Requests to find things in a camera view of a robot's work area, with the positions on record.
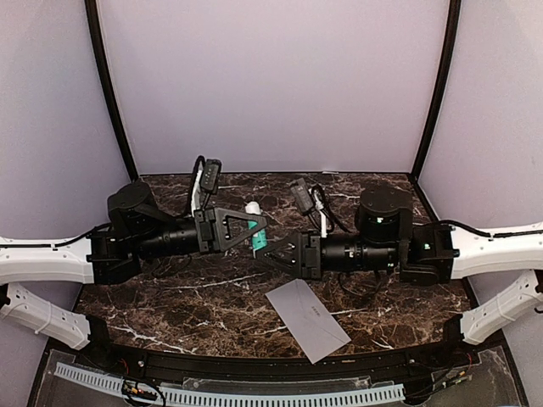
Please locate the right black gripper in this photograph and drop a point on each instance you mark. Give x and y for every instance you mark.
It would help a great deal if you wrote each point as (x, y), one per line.
(307, 259)

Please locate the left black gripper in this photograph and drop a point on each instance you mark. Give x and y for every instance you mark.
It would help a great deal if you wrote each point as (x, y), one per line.
(214, 230)

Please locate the grey envelope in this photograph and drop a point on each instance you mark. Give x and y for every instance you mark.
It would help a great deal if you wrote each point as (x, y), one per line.
(314, 329)

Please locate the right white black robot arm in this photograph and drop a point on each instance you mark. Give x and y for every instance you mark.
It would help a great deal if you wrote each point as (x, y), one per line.
(386, 238)

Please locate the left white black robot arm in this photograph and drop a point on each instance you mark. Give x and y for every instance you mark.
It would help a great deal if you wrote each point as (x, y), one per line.
(109, 254)

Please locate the small circuit board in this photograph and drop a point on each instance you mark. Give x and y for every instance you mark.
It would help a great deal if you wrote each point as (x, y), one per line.
(134, 392)

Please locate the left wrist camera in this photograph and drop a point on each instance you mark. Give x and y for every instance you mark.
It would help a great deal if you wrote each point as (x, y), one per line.
(204, 182)

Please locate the white slotted cable duct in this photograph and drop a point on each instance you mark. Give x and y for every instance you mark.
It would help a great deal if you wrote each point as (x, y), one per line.
(176, 396)

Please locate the black front rail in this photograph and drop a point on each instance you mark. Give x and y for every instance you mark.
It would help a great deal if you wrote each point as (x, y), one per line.
(412, 363)

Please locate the left black frame post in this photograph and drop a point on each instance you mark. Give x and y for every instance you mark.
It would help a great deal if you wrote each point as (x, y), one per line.
(101, 62)

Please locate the black frame post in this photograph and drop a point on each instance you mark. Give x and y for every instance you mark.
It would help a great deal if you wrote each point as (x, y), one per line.
(446, 56)
(101, 62)

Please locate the right black frame post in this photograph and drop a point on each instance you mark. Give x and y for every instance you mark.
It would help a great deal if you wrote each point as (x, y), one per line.
(446, 56)

